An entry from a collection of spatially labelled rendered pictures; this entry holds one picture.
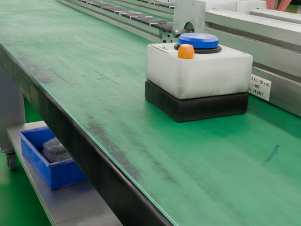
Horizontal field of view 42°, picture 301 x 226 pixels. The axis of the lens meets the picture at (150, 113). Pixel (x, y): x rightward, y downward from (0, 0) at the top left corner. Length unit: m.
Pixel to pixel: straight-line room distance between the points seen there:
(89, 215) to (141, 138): 0.90
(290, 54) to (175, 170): 0.19
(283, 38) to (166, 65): 0.12
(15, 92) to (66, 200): 0.71
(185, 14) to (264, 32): 0.17
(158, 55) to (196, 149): 0.12
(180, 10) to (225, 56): 0.24
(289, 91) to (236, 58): 0.07
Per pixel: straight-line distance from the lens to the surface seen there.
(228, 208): 0.25
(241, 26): 0.48
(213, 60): 0.37
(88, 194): 1.32
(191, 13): 0.57
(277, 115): 0.42
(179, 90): 0.36
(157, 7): 1.19
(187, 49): 0.36
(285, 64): 0.42
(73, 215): 1.23
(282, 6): 0.85
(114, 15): 0.96
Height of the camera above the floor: 0.92
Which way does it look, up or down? 20 degrees down
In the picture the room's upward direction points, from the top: 2 degrees clockwise
